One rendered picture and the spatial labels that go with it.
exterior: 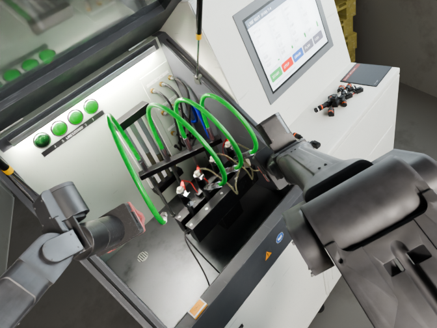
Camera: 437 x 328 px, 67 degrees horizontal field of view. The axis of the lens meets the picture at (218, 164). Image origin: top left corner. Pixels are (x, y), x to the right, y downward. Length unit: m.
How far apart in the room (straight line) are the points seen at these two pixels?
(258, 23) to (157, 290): 1.00
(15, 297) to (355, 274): 0.41
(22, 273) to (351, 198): 0.42
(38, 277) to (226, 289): 0.62
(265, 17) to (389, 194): 1.11
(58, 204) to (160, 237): 0.81
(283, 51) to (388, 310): 1.19
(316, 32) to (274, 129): 0.90
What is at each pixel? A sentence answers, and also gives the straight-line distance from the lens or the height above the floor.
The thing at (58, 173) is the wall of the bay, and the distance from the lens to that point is 1.17.
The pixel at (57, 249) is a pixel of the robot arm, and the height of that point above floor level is 1.49.
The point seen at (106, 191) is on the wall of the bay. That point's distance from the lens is 1.27.
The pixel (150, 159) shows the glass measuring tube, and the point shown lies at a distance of 1.28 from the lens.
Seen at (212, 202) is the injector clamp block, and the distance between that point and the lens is 1.17.
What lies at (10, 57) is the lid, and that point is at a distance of 0.73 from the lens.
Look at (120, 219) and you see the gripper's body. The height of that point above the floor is 1.39.
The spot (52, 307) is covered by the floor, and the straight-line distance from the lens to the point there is 2.68.
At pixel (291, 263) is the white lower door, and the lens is 1.32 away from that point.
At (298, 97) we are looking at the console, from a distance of 1.42.
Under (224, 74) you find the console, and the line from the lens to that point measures 1.15.
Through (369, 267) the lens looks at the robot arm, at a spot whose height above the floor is 1.62.
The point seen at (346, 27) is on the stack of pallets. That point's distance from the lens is 3.26.
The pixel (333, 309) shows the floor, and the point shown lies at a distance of 1.97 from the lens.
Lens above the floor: 1.82
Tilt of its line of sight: 40 degrees down
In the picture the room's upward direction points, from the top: 22 degrees counter-clockwise
